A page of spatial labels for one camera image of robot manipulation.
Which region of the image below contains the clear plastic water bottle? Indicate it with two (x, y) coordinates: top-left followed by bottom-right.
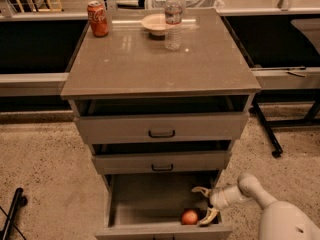
(164, 0), (183, 51)

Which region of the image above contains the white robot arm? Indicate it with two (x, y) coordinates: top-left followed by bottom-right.
(192, 173), (320, 240)

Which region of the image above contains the red apple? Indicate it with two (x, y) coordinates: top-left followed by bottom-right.
(181, 209), (198, 225)

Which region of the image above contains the grey middle drawer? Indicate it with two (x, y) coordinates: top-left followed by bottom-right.
(92, 144), (231, 175)

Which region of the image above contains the wire basket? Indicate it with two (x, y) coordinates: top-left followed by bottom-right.
(145, 0), (224, 10)

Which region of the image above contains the orange soda can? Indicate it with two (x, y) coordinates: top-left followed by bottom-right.
(87, 1), (109, 37)

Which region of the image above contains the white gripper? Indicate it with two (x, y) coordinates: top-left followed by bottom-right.
(192, 185), (250, 226)

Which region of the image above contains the grey bottom drawer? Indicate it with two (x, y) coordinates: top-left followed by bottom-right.
(96, 171), (232, 240)

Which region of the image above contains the grey top drawer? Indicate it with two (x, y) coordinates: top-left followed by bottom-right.
(71, 95), (249, 145)

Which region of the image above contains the grey drawer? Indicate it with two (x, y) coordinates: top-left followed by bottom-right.
(96, 171), (232, 240)
(71, 95), (249, 145)
(92, 144), (231, 175)

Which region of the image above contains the grey metal railing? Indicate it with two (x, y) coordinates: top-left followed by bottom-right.
(1, 10), (319, 99)

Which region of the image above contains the grey drawer cabinet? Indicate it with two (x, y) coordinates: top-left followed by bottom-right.
(60, 8), (262, 185)

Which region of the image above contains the white bowl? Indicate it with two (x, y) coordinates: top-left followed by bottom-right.
(141, 14), (166, 36)

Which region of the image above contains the black wheeled frame right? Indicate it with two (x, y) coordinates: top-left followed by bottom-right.
(252, 99), (320, 158)

